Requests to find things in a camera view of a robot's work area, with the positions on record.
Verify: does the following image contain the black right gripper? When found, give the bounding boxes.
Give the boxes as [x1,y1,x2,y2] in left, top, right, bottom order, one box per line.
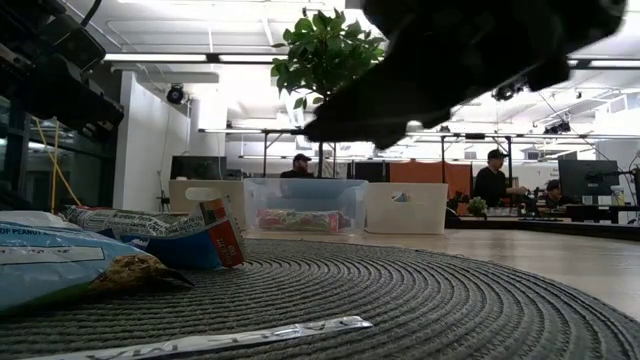
[303,0,506,151]

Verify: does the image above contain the red silver granola bar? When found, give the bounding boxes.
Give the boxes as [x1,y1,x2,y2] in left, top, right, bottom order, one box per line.
[319,209,352,232]

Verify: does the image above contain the yellow extension cable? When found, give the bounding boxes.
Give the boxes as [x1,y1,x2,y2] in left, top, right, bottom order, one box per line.
[32,113,84,212]

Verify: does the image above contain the round grey woven mat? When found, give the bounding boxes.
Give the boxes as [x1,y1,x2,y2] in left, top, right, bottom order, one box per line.
[0,238,640,360]

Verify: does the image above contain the red Chewy granola bar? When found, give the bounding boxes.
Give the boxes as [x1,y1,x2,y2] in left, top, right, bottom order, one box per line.
[256,208,341,233]

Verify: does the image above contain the blue Quaker granola bar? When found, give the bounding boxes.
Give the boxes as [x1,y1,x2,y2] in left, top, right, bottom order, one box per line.
[0,209,195,314]

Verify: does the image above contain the small potted plant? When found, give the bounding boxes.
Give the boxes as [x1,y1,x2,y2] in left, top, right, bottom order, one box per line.
[467,196,489,217]

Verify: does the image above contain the black ceiling spotlight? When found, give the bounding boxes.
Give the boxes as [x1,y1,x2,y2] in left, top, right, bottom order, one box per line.
[543,119,572,136]
[491,77,526,103]

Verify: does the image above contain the clear plastic bin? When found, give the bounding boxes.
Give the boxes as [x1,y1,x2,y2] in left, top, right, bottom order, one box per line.
[243,177,370,236]

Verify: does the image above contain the orange partition panel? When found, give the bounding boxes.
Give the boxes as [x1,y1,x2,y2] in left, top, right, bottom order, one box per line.
[388,160,474,201]

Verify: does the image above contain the white plastic bin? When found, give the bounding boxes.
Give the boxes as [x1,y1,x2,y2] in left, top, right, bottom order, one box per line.
[168,178,247,232]
[364,182,450,235]

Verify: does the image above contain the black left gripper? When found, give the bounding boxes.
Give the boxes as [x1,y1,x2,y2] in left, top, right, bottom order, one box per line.
[0,29,126,142]

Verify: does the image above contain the person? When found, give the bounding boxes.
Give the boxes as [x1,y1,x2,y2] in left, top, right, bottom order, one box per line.
[543,178,576,210]
[472,148,530,210]
[278,152,317,180]

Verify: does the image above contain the black office desk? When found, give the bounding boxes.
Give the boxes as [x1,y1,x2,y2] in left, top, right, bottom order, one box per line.
[564,203,640,225]

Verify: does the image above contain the black ceiling camera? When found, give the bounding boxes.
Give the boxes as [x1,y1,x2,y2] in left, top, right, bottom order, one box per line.
[165,83,187,106]

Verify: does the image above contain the black computer monitor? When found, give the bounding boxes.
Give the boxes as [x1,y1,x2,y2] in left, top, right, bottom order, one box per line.
[558,159,621,205]

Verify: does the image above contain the silver wrapper strip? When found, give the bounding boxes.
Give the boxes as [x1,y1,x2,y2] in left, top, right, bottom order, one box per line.
[19,315,374,360]

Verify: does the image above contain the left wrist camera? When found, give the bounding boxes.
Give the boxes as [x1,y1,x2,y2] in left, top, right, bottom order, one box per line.
[49,23,107,69]

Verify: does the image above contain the green leafy tree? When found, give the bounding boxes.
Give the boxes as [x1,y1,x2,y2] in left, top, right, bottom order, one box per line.
[269,7,389,180]

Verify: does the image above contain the black wall screen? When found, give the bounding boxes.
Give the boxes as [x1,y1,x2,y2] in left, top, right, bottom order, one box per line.
[170,155,229,181]

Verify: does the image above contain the blue red granola bar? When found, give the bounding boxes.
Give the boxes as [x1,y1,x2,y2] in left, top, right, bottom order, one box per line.
[63,196,247,271]

